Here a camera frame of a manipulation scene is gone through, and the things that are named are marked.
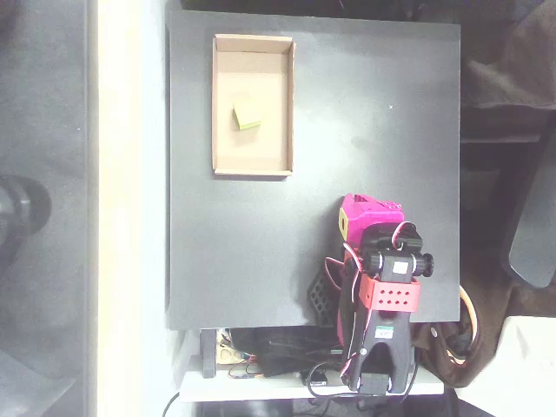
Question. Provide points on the black office chair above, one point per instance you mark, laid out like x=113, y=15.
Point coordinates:
x=534, y=243

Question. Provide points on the black table clamp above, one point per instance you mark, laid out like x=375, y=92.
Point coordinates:
x=209, y=354

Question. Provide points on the magenta gripper yellow patch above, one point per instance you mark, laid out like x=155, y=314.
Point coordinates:
x=364, y=214

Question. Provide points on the brown bag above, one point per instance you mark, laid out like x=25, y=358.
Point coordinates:
x=443, y=356

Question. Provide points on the green cube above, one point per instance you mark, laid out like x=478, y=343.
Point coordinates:
x=247, y=114

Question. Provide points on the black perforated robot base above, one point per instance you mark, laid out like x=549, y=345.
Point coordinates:
x=319, y=299

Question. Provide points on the small beige controller board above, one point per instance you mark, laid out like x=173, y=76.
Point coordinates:
x=228, y=354

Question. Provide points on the open cardboard box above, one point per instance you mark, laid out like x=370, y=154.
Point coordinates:
x=260, y=147

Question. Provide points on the small black plug connector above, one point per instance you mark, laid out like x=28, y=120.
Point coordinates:
x=317, y=379

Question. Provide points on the dark brown cloth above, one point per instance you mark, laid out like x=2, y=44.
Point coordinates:
x=512, y=69

